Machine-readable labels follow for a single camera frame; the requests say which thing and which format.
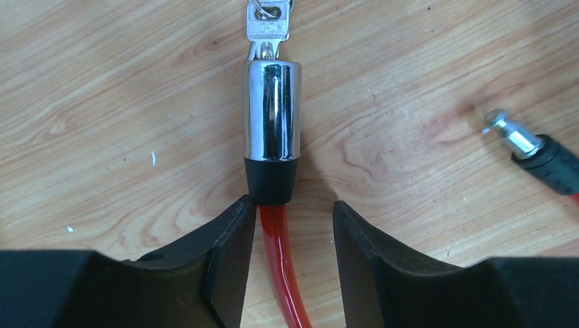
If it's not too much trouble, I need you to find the red cable lock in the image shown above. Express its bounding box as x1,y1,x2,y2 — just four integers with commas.
242,59,579,328

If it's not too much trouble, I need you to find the silver key with ring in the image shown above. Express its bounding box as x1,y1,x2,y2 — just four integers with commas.
246,1,294,61

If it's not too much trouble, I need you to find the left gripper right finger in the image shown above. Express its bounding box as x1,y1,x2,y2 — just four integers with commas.
333,201,578,327

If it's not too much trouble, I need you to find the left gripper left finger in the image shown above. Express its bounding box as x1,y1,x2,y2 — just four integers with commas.
1,196,256,327

